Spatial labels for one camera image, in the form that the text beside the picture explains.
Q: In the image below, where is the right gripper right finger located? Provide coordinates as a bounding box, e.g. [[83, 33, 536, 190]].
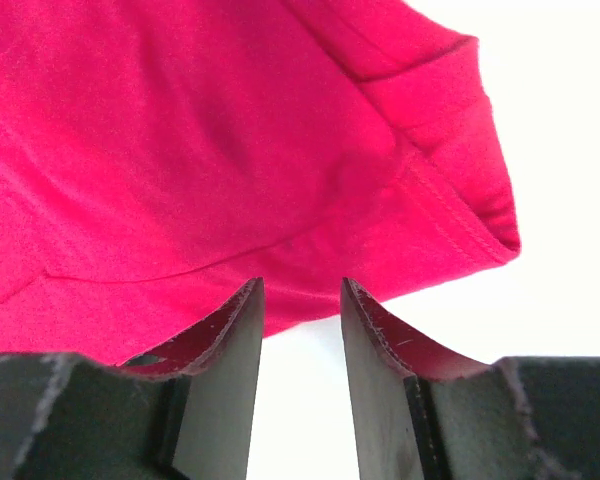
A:
[[340, 278, 600, 479]]

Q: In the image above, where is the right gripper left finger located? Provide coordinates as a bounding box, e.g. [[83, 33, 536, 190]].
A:
[[0, 278, 264, 479]]

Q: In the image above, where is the red t shirt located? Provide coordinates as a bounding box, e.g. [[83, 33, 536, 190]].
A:
[[0, 1, 520, 365]]

